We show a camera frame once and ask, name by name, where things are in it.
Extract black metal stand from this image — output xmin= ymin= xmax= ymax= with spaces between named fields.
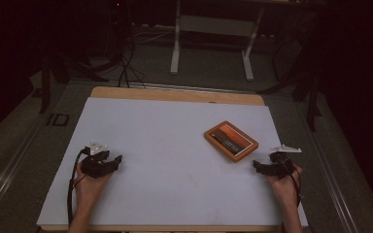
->
xmin=38 ymin=52 xmax=111 ymax=115
xmin=256 ymin=13 xmax=325 ymax=132

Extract white metal desk frame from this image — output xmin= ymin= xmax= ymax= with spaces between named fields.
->
xmin=169 ymin=0 xmax=267 ymax=83

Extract orange wooden picture frame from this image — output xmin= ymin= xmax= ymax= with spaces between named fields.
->
xmin=203 ymin=120 xmax=259 ymax=163

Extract metal floor rail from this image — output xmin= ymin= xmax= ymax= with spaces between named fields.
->
xmin=294 ymin=102 xmax=359 ymax=233
xmin=0 ymin=119 xmax=45 ymax=221
xmin=126 ymin=82 xmax=257 ymax=95

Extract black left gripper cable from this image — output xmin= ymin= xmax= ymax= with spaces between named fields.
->
xmin=66 ymin=147 xmax=91 ymax=227

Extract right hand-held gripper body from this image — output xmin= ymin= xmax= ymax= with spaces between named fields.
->
xmin=269 ymin=144 xmax=302 ymax=181

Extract person's left hand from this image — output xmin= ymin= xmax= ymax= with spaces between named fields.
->
xmin=74 ymin=170 xmax=112 ymax=209

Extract bundle of black cables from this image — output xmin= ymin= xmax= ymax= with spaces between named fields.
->
xmin=108 ymin=0 xmax=148 ymax=89

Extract person's right hand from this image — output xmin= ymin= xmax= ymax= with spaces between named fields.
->
xmin=263 ymin=164 xmax=304 ymax=208

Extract black floor socket box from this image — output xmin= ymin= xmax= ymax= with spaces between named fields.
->
xmin=46 ymin=113 xmax=71 ymax=127

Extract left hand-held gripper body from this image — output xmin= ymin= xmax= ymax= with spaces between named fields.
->
xmin=80 ymin=140 xmax=112 ymax=179

